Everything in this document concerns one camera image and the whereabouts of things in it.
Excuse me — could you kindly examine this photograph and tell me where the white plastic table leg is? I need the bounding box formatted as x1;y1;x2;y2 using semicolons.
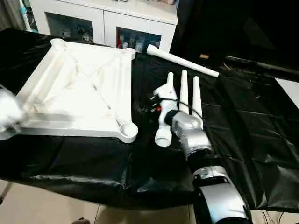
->
179;70;190;115
192;76;203;118
146;44;220;78
155;72;175;147

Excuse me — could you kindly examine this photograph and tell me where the white plastic table top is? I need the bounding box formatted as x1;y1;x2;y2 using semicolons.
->
0;38;139;143

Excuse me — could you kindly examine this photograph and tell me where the black work surface mat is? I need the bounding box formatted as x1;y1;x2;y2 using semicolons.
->
0;28;299;213

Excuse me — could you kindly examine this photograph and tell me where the white glass-door cabinet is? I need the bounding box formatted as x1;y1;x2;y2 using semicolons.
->
29;0;179;52

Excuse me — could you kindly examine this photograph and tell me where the dark black cabinet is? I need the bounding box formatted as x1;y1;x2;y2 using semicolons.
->
171;0;299;66

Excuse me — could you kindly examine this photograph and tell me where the grey metal table leg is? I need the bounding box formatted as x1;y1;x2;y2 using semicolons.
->
0;180;11;205

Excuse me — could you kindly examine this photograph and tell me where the grey curtain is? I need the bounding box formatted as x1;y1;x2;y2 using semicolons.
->
0;0;24;31

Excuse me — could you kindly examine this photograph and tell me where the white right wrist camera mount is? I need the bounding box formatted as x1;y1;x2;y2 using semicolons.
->
154;84;179;117

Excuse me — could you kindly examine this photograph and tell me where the white blue mop handle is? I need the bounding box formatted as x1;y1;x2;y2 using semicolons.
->
19;0;33;32

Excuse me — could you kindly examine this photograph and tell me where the black floor cable bundle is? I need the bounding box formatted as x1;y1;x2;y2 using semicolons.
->
259;209;299;224

